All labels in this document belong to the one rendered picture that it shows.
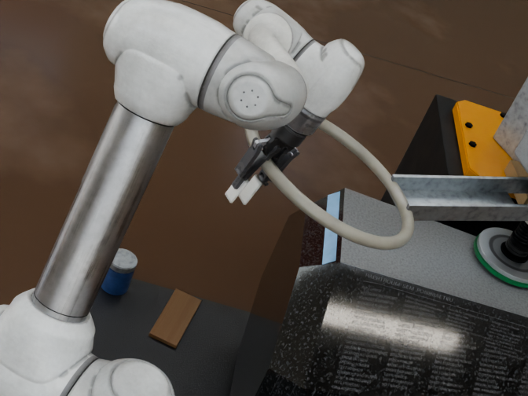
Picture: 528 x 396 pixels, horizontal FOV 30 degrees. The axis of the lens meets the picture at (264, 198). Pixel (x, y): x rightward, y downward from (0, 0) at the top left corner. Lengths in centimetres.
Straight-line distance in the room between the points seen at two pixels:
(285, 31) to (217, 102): 55
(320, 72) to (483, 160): 138
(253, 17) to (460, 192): 85
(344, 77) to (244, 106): 60
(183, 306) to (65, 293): 174
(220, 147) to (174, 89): 271
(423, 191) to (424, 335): 37
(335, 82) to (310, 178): 224
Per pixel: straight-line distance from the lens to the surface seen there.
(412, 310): 257
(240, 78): 144
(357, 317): 252
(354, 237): 215
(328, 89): 203
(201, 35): 150
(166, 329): 327
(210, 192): 393
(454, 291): 262
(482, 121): 354
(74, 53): 451
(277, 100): 146
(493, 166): 332
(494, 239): 282
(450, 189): 260
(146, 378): 165
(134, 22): 153
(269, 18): 202
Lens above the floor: 233
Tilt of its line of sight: 36 degrees down
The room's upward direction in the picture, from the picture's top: 23 degrees clockwise
